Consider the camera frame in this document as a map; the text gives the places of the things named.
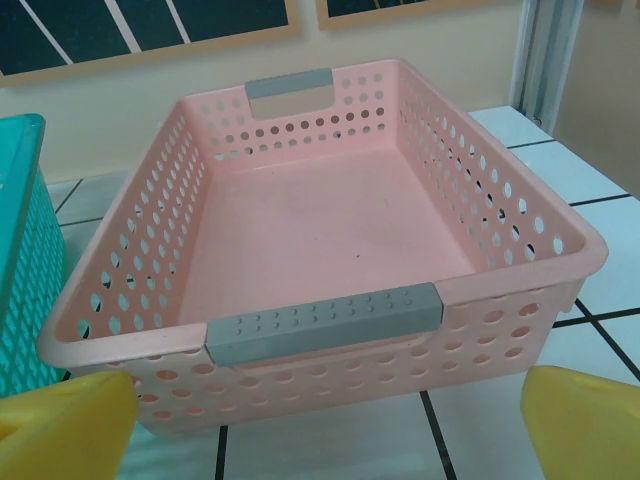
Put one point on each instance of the teal perforated plastic basket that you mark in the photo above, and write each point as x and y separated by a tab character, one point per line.
25	250

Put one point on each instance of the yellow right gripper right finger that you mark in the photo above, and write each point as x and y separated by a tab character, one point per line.
590	430

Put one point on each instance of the pink perforated plastic basket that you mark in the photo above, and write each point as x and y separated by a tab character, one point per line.
320	225

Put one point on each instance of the dark panel with flower drawings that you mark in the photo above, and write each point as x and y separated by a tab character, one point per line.
225	15

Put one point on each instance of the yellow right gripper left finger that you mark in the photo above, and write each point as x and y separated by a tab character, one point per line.
65	430

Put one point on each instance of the aluminium frame post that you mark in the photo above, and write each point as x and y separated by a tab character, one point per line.
545	50

